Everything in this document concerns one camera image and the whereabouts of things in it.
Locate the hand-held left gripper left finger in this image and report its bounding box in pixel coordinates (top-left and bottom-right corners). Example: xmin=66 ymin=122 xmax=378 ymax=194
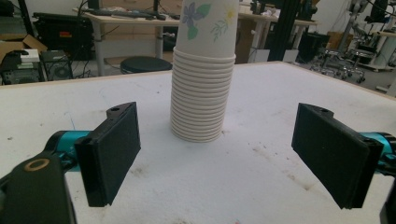
xmin=46 ymin=102 xmax=142 ymax=208

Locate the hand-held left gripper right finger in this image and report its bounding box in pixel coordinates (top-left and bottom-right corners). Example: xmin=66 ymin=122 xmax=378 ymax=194
xmin=291 ymin=103 xmax=396 ymax=210

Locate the stack of paper cups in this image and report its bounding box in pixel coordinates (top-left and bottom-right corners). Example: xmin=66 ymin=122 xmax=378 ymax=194
xmin=170 ymin=0 xmax=240 ymax=144

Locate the white foam table mat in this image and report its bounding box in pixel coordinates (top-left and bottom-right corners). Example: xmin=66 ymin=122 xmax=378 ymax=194
xmin=0 ymin=63 xmax=396 ymax=224

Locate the chrome chair base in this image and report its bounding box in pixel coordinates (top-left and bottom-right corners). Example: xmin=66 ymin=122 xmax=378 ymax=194
xmin=311 ymin=46 xmax=368 ymax=85

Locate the black round stool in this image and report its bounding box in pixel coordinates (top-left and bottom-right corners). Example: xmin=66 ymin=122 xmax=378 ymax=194
xmin=120 ymin=55 xmax=173 ymax=75

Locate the black computer tower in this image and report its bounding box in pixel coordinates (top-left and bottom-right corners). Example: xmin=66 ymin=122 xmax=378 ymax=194
xmin=40 ymin=50 xmax=75 ymax=82
xmin=0 ymin=50 xmax=45 ymax=86

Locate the black equipment case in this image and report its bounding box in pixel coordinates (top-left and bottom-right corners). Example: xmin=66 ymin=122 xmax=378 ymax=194
xmin=32 ymin=12 xmax=94 ymax=61

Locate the wooden desk with white legs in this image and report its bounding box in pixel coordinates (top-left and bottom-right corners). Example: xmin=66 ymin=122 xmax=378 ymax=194
xmin=73 ymin=6 xmax=318 ymax=77

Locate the open cardboard box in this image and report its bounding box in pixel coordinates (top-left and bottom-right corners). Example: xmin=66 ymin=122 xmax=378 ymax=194
xmin=0 ymin=34 xmax=49 ymax=64

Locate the black metal frame stand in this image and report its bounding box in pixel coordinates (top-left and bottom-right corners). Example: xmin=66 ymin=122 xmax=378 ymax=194
xmin=267 ymin=0 xmax=303 ymax=63

